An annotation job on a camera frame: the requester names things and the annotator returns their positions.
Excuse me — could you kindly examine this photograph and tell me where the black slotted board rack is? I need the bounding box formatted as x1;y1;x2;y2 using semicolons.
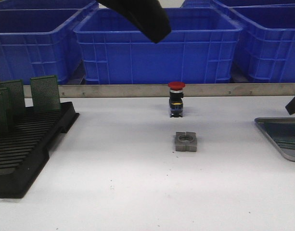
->
0;102;79;199

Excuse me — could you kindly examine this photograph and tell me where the right blue plastic bin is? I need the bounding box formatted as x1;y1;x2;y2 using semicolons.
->
229;6;295;84

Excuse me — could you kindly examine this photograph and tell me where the rear left green circuit board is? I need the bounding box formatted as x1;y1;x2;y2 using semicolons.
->
0;79;26;116

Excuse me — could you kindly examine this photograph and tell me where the far left blue bin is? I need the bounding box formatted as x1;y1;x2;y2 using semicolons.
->
0;0;100;11

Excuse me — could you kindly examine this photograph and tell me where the grey metal clamp block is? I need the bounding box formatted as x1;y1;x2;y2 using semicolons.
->
174;132;197;152

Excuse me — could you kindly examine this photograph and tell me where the rear right green circuit board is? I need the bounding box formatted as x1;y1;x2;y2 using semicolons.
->
30;75;61;113

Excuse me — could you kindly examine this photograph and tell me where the green perforated circuit board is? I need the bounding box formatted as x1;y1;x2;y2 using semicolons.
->
275;141;295;150
263;122;295;142

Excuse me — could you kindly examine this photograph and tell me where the red emergency stop button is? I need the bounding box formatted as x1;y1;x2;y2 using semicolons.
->
168;81;185;117

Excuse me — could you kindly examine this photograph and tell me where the left blue plastic bin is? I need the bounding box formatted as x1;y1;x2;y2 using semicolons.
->
0;9;84;85

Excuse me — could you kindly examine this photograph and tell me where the silver metal tray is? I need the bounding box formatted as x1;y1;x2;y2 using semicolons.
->
255;117;295;162

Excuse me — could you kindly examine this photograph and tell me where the steel table edge rail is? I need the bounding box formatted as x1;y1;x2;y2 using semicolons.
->
23;83;295;99

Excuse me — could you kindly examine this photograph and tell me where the blue plastic bin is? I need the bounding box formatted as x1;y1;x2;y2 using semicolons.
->
229;6;295;84
0;9;84;85
75;8;242;85

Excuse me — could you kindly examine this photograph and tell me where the centre blue plastic bin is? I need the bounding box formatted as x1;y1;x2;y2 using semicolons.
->
75;8;242;85

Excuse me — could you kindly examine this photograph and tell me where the far right blue bin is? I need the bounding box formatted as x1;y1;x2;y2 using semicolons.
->
180;0;295;10

